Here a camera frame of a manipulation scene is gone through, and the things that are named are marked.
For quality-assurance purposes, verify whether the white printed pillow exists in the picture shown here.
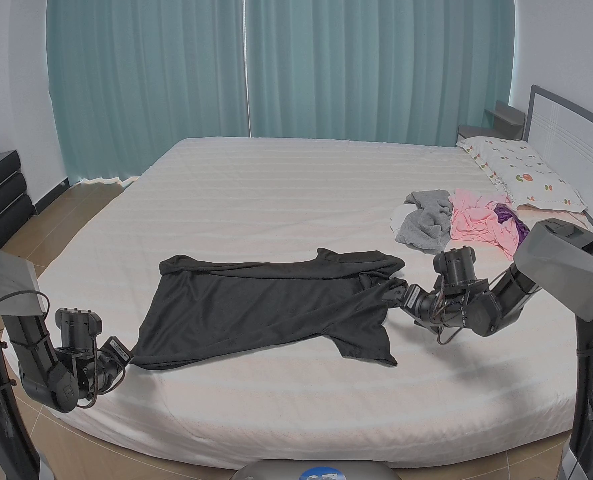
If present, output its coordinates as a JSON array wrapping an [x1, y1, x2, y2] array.
[[456, 136, 588, 214]]

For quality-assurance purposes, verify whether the pink garment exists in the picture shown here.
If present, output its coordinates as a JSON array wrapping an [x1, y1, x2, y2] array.
[[449, 188, 514, 261]]

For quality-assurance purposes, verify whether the blue-green curtain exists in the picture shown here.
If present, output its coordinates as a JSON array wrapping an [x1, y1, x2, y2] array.
[[245, 0, 519, 146], [46, 0, 251, 185]]

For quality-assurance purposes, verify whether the white garment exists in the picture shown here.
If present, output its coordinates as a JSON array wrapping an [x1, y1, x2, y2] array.
[[389, 203, 417, 233]]

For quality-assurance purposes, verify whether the black T-shirt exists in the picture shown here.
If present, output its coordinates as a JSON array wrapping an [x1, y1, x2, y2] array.
[[132, 248, 408, 370]]

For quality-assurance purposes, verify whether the purple garment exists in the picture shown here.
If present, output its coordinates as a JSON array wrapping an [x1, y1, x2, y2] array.
[[494, 203, 531, 249]]

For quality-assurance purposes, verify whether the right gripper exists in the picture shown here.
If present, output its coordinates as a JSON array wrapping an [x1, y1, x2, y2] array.
[[387, 282, 459, 330]]

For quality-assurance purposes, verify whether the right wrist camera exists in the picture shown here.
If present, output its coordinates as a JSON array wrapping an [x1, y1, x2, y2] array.
[[433, 246, 488, 296]]

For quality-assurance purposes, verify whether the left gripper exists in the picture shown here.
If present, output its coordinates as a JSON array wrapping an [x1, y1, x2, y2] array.
[[84, 337, 136, 399]]

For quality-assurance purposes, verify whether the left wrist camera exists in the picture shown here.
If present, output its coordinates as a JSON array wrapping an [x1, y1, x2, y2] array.
[[54, 308, 102, 370]]

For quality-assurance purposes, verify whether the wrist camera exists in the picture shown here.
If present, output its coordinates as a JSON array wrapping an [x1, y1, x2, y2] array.
[[433, 246, 488, 296], [54, 308, 102, 370]]

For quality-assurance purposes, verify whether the bed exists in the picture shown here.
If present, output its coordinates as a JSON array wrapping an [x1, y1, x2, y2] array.
[[1, 84, 593, 469]]

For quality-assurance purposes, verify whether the grey bedside table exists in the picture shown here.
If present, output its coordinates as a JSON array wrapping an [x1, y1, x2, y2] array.
[[457, 100, 526, 141]]

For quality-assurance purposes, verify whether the grey garment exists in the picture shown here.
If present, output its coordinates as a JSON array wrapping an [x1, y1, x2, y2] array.
[[395, 189, 454, 255]]

